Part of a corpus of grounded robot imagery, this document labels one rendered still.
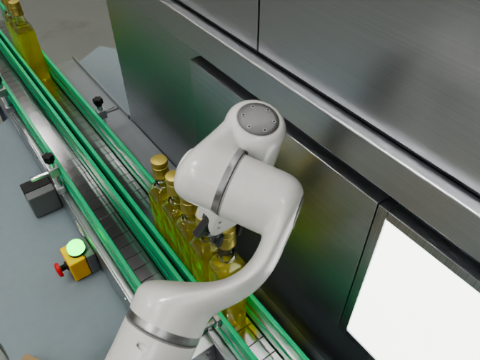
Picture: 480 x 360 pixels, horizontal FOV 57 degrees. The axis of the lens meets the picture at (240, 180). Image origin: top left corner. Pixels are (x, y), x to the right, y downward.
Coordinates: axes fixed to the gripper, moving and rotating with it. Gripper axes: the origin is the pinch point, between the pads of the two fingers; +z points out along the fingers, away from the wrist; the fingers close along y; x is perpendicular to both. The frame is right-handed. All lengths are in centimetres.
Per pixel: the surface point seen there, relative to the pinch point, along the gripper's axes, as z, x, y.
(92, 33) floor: 195, -277, -87
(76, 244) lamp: 41, -30, 18
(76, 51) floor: 189, -256, -64
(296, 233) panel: 3.1, 6.3, -11.8
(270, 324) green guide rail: 18.4, 15.0, -3.0
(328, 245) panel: -2.9, 12.3, -11.8
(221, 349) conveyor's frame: 26.7, 12.5, 5.7
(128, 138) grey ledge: 45, -57, -10
